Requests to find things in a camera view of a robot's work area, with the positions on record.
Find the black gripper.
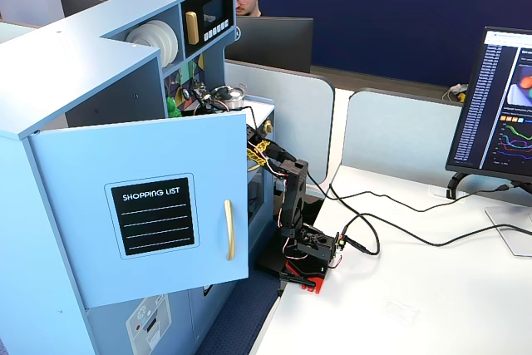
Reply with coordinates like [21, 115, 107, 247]
[180, 81, 234, 118]

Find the red and black robot base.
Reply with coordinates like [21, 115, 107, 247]
[254, 249, 344, 296]

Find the blue shopping list cabinet door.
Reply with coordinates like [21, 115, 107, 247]
[27, 110, 250, 309]

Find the silver toy pot with lid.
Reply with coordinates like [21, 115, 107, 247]
[210, 84, 249, 111]

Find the white toy plate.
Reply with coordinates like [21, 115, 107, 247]
[155, 19, 180, 65]
[142, 21, 175, 68]
[125, 22, 169, 66]

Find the black monitor seen from behind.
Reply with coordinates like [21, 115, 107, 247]
[225, 16, 315, 75]

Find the grey desk divider panel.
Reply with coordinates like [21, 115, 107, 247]
[224, 58, 336, 188]
[342, 87, 469, 173]

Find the light blue toy kitchen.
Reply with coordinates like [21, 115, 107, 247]
[0, 0, 277, 355]

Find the dark grey monitor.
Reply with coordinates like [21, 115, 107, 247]
[57, 0, 108, 19]

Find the yellow and white object pile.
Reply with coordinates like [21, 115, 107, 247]
[447, 82, 470, 105]

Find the computer monitor with lit screen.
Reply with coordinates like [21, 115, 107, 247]
[445, 26, 532, 185]

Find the silver monitor stand base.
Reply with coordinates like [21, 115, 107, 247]
[485, 205, 532, 259]

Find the gold oven door handle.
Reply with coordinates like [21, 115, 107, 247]
[247, 147, 267, 173]

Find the gold microwave door handle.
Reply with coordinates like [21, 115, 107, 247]
[185, 11, 200, 46]

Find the gold cabinet door handle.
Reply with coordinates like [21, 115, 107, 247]
[224, 199, 236, 262]

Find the black power cable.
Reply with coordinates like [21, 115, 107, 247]
[338, 212, 532, 257]

